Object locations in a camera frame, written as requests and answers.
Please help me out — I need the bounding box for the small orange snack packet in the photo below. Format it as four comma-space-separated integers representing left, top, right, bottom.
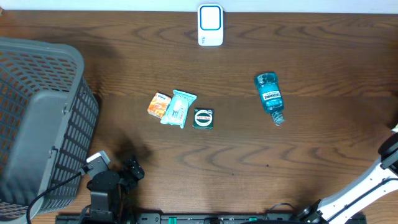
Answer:
147, 92, 171, 119

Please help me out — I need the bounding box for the teal wet wipes pack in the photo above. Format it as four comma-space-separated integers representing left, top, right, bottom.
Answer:
160, 90, 197, 129

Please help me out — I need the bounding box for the green square box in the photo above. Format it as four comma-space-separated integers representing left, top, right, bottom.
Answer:
193, 108, 215, 130

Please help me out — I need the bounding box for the blue mouthwash bottle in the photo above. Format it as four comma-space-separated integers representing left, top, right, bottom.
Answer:
254, 72, 285, 126

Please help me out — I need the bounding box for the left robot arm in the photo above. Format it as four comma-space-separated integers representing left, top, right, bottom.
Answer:
78, 155, 145, 223

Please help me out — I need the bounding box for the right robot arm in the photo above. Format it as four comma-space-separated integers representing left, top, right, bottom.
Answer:
296, 128, 397, 224

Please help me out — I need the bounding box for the white barcode scanner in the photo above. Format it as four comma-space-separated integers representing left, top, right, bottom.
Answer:
197, 4, 224, 47

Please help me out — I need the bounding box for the grey plastic shopping basket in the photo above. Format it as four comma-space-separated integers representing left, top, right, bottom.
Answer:
1, 37, 99, 223

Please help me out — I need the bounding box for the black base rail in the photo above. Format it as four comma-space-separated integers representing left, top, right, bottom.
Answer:
55, 212, 368, 224

